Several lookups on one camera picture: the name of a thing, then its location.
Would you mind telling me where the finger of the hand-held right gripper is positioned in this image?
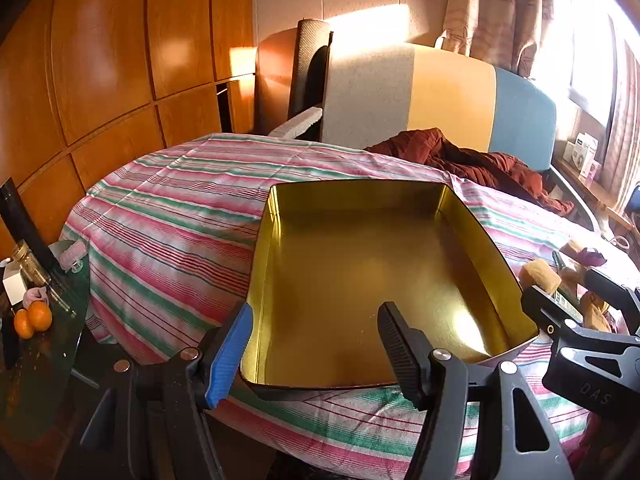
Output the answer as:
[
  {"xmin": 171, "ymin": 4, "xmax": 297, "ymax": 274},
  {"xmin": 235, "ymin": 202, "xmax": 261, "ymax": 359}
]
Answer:
[
  {"xmin": 521, "ymin": 285, "xmax": 588, "ymax": 346},
  {"xmin": 584, "ymin": 269, "xmax": 640, "ymax": 335}
]

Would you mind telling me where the yellow cake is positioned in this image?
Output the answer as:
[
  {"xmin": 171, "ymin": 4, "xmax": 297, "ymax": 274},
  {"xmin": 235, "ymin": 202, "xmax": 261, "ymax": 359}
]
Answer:
[{"xmin": 519, "ymin": 259, "xmax": 563, "ymax": 296}]

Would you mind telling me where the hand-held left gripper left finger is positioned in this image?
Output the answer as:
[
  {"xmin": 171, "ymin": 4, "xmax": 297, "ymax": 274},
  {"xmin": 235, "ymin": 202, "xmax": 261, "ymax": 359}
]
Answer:
[{"xmin": 80, "ymin": 301, "xmax": 256, "ymax": 480}]

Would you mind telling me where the window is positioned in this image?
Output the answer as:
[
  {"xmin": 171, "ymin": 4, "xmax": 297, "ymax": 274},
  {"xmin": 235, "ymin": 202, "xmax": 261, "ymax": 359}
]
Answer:
[{"xmin": 550, "ymin": 0, "xmax": 623, "ymax": 126}]

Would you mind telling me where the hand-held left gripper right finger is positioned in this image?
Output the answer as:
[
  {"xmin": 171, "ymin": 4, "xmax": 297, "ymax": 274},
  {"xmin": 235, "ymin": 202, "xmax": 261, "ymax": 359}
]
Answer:
[{"xmin": 376, "ymin": 301, "xmax": 576, "ymax": 480}]

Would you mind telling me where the gold tin box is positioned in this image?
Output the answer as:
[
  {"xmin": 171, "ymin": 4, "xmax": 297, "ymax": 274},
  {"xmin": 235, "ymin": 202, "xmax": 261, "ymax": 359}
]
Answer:
[{"xmin": 239, "ymin": 181, "xmax": 540, "ymax": 402}]

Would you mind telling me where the wooden desk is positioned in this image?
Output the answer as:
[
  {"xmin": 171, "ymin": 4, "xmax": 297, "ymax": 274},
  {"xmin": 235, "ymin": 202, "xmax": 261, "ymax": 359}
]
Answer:
[{"xmin": 550, "ymin": 160, "xmax": 636, "ymax": 231}]

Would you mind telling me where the wooden wardrobe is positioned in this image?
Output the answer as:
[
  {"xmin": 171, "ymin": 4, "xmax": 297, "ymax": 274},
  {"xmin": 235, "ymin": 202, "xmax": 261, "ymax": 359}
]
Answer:
[{"xmin": 0, "ymin": 0, "xmax": 258, "ymax": 271}]

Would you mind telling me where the black rolled mat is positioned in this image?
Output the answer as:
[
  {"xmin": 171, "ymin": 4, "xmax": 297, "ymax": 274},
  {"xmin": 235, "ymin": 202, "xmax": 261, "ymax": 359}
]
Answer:
[{"xmin": 287, "ymin": 19, "xmax": 333, "ymax": 118}]

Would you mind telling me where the large white carton box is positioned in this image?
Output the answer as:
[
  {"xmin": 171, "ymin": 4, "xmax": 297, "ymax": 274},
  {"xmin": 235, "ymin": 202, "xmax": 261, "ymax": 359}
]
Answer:
[{"xmin": 564, "ymin": 132, "xmax": 598, "ymax": 166}]

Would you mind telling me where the red quilt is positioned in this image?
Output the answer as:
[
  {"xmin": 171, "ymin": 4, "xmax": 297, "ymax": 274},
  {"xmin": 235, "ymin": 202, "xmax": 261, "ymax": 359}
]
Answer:
[{"xmin": 565, "ymin": 405, "xmax": 640, "ymax": 480}]

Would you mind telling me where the beige patterned curtain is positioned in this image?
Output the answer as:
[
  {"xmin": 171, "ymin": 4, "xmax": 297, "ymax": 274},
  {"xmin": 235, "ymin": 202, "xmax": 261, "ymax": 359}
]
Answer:
[
  {"xmin": 600, "ymin": 10, "xmax": 640, "ymax": 211},
  {"xmin": 435, "ymin": 0, "xmax": 557, "ymax": 78}
]

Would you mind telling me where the small dark purple snack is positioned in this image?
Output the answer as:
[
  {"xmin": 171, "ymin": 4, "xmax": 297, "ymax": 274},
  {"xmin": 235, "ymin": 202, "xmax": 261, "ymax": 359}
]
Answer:
[{"xmin": 575, "ymin": 247, "xmax": 608, "ymax": 267}]

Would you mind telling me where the red-brown jacket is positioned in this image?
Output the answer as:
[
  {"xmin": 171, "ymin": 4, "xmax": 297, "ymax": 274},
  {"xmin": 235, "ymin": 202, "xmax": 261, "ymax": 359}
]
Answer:
[{"xmin": 364, "ymin": 128, "xmax": 575, "ymax": 218}]

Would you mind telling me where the gold jar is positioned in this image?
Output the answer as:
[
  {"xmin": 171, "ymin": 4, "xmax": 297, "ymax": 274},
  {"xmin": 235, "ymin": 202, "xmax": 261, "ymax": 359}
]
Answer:
[{"xmin": 11, "ymin": 241, "xmax": 51, "ymax": 286}]

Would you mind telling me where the glass side table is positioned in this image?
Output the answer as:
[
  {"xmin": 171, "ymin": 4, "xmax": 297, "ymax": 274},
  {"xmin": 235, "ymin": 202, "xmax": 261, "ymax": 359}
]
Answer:
[{"xmin": 0, "ymin": 240, "xmax": 93, "ymax": 431}]

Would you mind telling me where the small white box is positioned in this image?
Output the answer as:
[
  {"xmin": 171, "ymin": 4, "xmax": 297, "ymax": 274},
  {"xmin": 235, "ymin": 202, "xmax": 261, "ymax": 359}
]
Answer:
[{"xmin": 2, "ymin": 257, "xmax": 28, "ymax": 308}]

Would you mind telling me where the black tube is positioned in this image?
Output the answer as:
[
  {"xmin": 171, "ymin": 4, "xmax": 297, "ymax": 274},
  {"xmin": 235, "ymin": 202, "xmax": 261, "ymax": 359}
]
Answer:
[{"xmin": 0, "ymin": 177, "xmax": 61, "ymax": 273}]

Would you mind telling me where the grey yellow blue armchair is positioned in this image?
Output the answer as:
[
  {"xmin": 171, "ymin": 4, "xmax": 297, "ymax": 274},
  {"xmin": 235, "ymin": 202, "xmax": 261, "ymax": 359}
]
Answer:
[{"xmin": 255, "ymin": 29, "xmax": 601, "ymax": 233}]

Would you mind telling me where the striped pink green blanket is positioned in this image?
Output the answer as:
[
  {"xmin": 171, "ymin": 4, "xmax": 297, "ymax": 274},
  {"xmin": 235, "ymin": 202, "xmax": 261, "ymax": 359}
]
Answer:
[{"xmin": 60, "ymin": 132, "xmax": 640, "ymax": 466}]

